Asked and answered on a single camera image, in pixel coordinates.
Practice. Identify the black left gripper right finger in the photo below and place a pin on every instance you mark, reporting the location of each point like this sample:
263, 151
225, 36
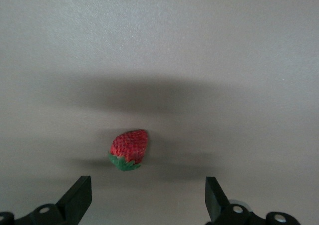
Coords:
219, 207

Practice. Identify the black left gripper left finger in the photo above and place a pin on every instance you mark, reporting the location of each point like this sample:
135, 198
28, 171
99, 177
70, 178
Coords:
72, 202

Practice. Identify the red knitted strawberry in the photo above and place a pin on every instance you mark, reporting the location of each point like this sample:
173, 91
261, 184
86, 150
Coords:
129, 145

